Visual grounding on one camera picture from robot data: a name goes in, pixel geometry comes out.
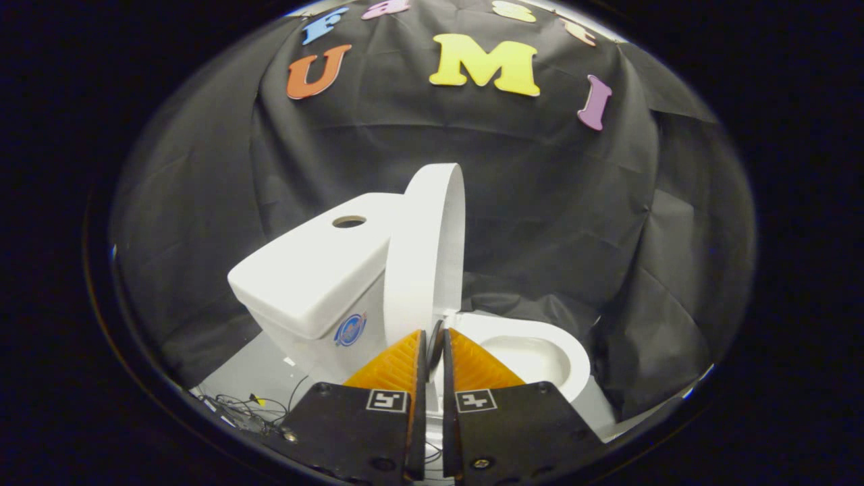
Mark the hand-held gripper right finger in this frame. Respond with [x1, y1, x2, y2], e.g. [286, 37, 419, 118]
[442, 329, 605, 483]

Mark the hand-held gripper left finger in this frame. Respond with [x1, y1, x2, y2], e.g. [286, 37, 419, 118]
[280, 329, 428, 483]

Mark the white toilet lid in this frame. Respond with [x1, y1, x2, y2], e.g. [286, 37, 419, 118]
[383, 163, 466, 369]

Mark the white ceramic toilet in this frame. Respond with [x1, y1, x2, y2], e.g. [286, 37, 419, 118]
[227, 192, 591, 406]

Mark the white toilet tank cover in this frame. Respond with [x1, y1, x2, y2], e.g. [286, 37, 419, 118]
[227, 192, 406, 340]

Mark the black backdrop cloth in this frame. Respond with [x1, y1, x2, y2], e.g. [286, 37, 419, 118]
[111, 0, 757, 423]

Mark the thin black cable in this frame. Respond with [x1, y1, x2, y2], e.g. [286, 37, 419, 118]
[196, 377, 310, 434]

